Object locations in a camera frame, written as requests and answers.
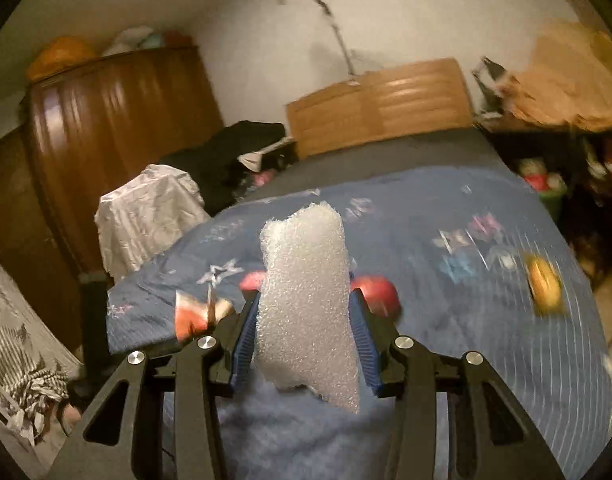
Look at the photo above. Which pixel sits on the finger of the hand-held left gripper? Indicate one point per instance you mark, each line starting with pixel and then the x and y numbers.
pixel 93 315

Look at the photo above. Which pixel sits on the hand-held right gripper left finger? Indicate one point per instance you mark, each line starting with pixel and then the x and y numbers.
pixel 246 340

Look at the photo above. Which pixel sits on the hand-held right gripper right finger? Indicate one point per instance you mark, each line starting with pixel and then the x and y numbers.
pixel 366 345

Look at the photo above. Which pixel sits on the white foam sheet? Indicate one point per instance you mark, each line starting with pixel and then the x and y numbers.
pixel 306 300

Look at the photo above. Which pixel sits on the red round container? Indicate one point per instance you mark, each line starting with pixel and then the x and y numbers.
pixel 378 292

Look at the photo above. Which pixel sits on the red white snack packet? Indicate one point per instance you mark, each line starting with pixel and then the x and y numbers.
pixel 193 317

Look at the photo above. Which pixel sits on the blue star-print bedsheet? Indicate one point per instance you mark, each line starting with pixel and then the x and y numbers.
pixel 436 360

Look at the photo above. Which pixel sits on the striped cloth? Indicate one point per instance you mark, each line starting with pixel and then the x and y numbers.
pixel 16 350

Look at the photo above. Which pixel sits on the white crumpled cloth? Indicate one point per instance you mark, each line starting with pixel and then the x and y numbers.
pixel 146 215

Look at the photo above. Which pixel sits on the pink patterned bag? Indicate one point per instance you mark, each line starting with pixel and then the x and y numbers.
pixel 261 178

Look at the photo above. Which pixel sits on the small white cloth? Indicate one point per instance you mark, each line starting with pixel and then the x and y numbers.
pixel 253 159

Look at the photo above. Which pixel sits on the black cloth pile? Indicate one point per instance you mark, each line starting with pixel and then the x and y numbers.
pixel 226 155

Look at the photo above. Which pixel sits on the gold foil packet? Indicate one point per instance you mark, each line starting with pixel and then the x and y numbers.
pixel 543 282

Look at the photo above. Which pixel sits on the brown wooden wardrobe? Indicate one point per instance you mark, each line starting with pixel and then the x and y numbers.
pixel 111 125

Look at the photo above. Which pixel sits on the dark grey mattress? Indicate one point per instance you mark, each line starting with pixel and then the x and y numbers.
pixel 386 155

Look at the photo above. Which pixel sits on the wooden headboard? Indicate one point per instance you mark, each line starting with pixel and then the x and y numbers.
pixel 376 105

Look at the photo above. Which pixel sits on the orange bag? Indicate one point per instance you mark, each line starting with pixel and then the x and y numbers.
pixel 61 55

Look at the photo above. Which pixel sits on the white bag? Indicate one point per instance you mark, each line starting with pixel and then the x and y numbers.
pixel 126 40

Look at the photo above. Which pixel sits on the pale blue bag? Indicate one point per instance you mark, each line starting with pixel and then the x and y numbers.
pixel 153 41

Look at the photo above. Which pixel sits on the red bag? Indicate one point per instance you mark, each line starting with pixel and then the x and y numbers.
pixel 178 39

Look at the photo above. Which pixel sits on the orange cover cloth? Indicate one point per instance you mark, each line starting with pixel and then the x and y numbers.
pixel 571 85

